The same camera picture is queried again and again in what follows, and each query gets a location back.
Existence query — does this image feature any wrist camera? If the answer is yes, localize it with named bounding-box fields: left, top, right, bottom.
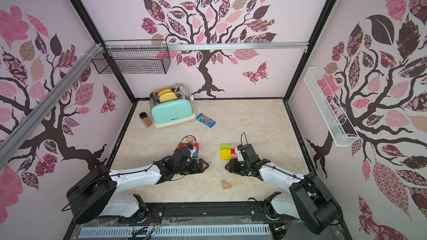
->
left=172, top=143, right=196, bottom=165
left=236, top=144, right=256, bottom=161

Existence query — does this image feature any lime green block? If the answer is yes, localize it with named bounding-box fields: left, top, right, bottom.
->
left=220, top=143, right=231, bottom=150

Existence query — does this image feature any white wire wall shelf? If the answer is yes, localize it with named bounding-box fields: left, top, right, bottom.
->
left=304, top=67, right=360, bottom=147

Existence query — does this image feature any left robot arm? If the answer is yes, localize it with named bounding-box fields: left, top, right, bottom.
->
left=62, top=156, right=209, bottom=224

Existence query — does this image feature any beige triangular wooden block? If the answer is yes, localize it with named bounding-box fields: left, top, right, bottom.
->
left=185, top=136, right=196, bottom=143

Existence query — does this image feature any white slotted cable duct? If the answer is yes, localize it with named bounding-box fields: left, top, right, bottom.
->
left=77, top=224, right=271, bottom=240

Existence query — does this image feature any black wire wall basket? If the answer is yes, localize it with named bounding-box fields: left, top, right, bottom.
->
left=92, top=38, right=171, bottom=74

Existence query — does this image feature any light brown triangular block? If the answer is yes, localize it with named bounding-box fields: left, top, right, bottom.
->
left=221, top=181, right=232, bottom=190

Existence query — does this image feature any small brown spice jar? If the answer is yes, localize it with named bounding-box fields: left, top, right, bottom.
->
left=139, top=112, right=152, bottom=128

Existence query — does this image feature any mint green toy toaster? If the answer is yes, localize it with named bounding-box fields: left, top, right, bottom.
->
left=149, top=84, right=196, bottom=128

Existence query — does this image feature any wall aluminium rail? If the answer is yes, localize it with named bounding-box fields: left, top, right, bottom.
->
left=1, top=43, right=102, bottom=168
left=106, top=42, right=309, bottom=51

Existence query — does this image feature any yellow toast slice front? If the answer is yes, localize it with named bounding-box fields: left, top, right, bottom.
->
left=159, top=91, right=178, bottom=103

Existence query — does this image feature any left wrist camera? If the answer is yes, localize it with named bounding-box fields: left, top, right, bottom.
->
left=172, top=143, right=196, bottom=165

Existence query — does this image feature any back wall aluminium rail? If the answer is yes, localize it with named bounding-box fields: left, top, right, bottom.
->
left=106, top=42, right=309, bottom=51

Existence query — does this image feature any yellow block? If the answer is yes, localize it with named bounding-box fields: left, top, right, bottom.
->
left=220, top=154, right=232, bottom=160
left=220, top=149, right=231, bottom=154

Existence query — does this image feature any left wall aluminium rail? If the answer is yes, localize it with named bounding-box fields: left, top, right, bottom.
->
left=1, top=43, right=102, bottom=168

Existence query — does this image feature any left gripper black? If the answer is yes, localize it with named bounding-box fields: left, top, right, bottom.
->
left=174, top=159, right=209, bottom=176

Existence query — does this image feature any blue candy packet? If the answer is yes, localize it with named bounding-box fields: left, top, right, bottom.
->
left=196, top=113, right=216, bottom=128

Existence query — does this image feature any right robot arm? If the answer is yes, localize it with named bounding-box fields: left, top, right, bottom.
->
left=225, top=159, right=344, bottom=234

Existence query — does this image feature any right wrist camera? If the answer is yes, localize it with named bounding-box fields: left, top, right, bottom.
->
left=236, top=144, right=256, bottom=161

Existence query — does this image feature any orange toast slice back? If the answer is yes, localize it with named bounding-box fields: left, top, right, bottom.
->
left=156, top=88, right=172, bottom=97

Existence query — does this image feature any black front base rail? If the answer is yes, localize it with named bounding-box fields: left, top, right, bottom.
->
left=71, top=199, right=341, bottom=222

